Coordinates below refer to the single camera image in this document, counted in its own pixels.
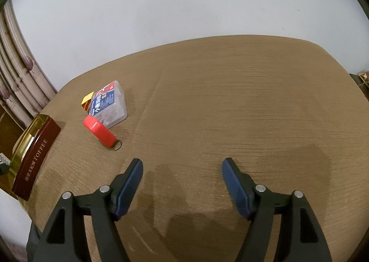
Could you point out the white black zigzag cube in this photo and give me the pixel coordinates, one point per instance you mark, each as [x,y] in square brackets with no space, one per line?
[3,161]

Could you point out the red rounded case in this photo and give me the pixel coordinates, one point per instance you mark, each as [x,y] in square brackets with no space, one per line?
[99,131]

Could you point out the floral cloth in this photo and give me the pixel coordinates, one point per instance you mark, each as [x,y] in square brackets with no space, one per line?
[364,76]

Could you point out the gold red striped cube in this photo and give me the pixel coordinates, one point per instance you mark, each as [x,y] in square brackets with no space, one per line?
[86,100]

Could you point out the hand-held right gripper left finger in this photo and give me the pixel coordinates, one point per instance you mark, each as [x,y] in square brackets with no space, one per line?
[129,190]

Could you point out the clear box with blue label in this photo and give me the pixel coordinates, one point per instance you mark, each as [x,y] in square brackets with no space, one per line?
[111,106]

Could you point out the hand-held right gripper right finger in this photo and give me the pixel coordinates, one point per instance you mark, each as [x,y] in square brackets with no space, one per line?
[235,190]

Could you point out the beige patterned curtain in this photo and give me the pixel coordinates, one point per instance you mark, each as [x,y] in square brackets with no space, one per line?
[20,77]

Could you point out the dark wooden cabinet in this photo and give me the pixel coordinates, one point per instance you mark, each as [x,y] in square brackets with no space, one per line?
[354,79]

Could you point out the dark red rectangular tin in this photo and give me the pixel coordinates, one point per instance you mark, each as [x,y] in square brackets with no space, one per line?
[37,149]

